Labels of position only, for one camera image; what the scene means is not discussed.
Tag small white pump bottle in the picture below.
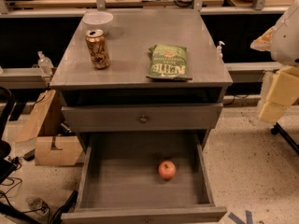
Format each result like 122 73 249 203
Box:
216 41 225 58

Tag gold drink can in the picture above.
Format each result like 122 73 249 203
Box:
85 29 109 69

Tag crumpled plastic bottle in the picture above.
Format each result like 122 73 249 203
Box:
26 196 49 215

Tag clear plastic bottle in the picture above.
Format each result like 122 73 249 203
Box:
37 51 54 76

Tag red apple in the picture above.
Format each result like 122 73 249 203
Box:
158 161 177 180

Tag black chair leg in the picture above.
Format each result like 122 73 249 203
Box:
270 123 299 155

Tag blue floor tape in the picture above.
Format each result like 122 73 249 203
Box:
228 210 254 224

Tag closed upper drawer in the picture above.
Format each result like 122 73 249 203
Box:
62 104 222 133

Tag white plastic bowl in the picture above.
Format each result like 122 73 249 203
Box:
82 11 113 33

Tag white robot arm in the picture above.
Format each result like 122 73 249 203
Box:
250 0 299 123

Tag black floor cables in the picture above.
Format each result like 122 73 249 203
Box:
0 176 78 224

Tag black office chair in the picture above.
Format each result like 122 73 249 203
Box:
0 86 21 185

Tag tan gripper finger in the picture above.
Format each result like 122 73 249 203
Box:
250 27 274 51
258 66 299 124

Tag green chip bag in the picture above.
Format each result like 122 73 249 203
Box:
147 44 192 80

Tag open middle drawer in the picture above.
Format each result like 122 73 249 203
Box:
62 131 227 224

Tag grey drawer cabinet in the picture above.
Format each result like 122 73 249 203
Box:
50 8 232 143

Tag brown cardboard box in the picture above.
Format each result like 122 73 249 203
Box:
35 136 83 166

